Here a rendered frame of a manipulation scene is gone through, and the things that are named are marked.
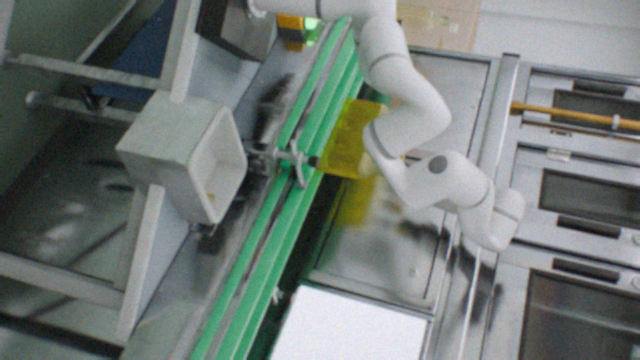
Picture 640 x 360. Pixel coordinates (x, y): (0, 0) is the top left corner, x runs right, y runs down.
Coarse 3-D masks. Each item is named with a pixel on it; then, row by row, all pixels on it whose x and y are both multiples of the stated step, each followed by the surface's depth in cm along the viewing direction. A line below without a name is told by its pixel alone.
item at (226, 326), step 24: (312, 168) 146; (288, 192) 142; (264, 216) 138; (288, 216) 137; (264, 240) 134; (240, 264) 130; (264, 264) 130; (240, 288) 127; (216, 312) 123; (240, 312) 123; (216, 336) 120; (240, 336) 120
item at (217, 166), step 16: (224, 112) 121; (208, 128) 117; (224, 128) 127; (208, 144) 132; (224, 144) 132; (240, 144) 131; (192, 160) 113; (208, 160) 134; (224, 160) 137; (240, 160) 135; (192, 176) 114; (208, 176) 135; (224, 176) 136; (240, 176) 136; (208, 192) 133; (224, 192) 133; (208, 208) 123; (224, 208) 130
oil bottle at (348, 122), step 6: (342, 114) 158; (348, 114) 158; (336, 120) 157; (342, 120) 157; (348, 120) 157; (354, 120) 156; (360, 120) 156; (366, 120) 156; (336, 126) 156; (342, 126) 156; (348, 126) 155; (354, 126) 155; (360, 126) 155; (360, 132) 154
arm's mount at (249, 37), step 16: (208, 0) 121; (224, 0) 120; (240, 0) 125; (208, 16) 121; (224, 16) 120; (240, 16) 126; (272, 16) 142; (208, 32) 120; (224, 32) 121; (240, 32) 128; (256, 32) 135; (224, 48) 133; (240, 48) 129; (256, 48) 137
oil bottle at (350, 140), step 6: (336, 132) 155; (342, 132) 155; (348, 132) 154; (354, 132) 154; (330, 138) 154; (336, 138) 153; (342, 138) 153; (348, 138) 153; (354, 138) 153; (360, 138) 153; (330, 144) 153; (336, 144) 152; (342, 144) 152; (348, 144) 152; (354, 144) 151; (360, 144) 151; (360, 150) 151; (366, 150) 150
